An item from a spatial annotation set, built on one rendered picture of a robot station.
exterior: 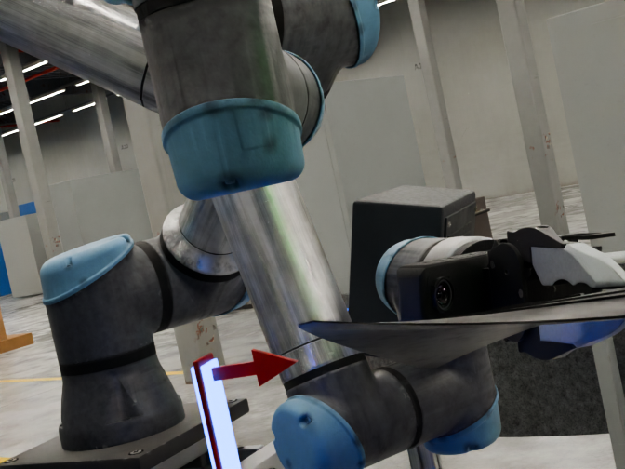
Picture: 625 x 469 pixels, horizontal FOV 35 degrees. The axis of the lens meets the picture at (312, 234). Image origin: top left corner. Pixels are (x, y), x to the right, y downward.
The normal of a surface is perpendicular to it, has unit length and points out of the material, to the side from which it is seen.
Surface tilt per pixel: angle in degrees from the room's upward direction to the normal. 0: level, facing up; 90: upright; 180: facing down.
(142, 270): 64
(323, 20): 109
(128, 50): 94
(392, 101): 90
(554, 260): 84
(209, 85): 90
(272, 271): 79
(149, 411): 73
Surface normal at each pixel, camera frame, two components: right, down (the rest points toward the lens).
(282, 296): -0.25, -0.10
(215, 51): 0.10, 0.03
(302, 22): 0.61, 0.25
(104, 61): -0.29, 0.45
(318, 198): -0.64, 0.18
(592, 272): -0.63, -0.46
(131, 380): 0.43, -0.36
